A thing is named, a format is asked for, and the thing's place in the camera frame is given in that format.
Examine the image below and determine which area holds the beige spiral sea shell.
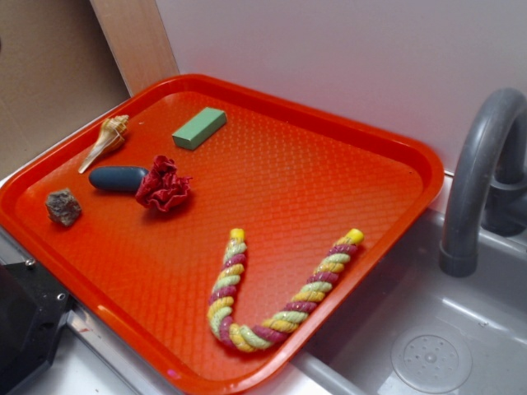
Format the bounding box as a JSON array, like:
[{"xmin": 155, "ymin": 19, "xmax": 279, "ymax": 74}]
[{"xmin": 78, "ymin": 115, "xmax": 129, "ymax": 174}]

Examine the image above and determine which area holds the orange plastic tray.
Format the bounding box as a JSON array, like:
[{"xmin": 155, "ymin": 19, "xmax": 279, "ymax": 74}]
[{"xmin": 1, "ymin": 75, "xmax": 444, "ymax": 394}]

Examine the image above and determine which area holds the green rectangular block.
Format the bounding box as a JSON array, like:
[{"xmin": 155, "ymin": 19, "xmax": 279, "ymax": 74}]
[{"xmin": 172, "ymin": 107, "xmax": 227, "ymax": 151}]

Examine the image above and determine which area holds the red crumpled fabric flower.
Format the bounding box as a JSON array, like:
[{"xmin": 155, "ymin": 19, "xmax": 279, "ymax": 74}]
[{"xmin": 135, "ymin": 155, "xmax": 193, "ymax": 213}]

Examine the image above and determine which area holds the dark blue oval capsule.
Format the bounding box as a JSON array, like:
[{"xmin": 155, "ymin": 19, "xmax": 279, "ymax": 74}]
[{"xmin": 88, "ymin": 166, "xmax": 149, "ymax": 193}]

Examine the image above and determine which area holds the grey plastic toy sink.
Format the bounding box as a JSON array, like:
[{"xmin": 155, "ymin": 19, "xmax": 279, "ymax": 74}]
[{"xmin": 0, "ymin": 207, "xmax": 527, "ymax": 395}]

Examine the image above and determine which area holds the grey brown rock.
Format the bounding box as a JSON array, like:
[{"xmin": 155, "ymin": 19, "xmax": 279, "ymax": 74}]
[{"xmin": 45, "ymin": 188, "xmax": 82, "ymax": 227}]

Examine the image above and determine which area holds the light wooden board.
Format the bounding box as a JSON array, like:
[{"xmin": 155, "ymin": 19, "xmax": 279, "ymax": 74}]
[{"xmin": 91, "ymin": 0, "xmax": 180, "ymax": 95}]

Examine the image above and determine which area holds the grey toy faucet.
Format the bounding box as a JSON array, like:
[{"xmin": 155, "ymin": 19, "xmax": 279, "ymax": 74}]
[{"xmin": 439, "ymin": 88, "xmax": 526, "ymax": 277}]

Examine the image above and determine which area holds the yellow green pink twisted rope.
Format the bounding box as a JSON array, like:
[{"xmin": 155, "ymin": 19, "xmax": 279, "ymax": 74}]
[{"xmin": 206, "ymin": 227, "xmax": 366, "ymax": 353}]

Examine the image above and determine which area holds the black metal base plate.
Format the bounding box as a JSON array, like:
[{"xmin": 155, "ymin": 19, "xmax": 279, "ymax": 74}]
[{"xmin": 1, "ymin": 259, "xmax": 72, "ymax": 394}]

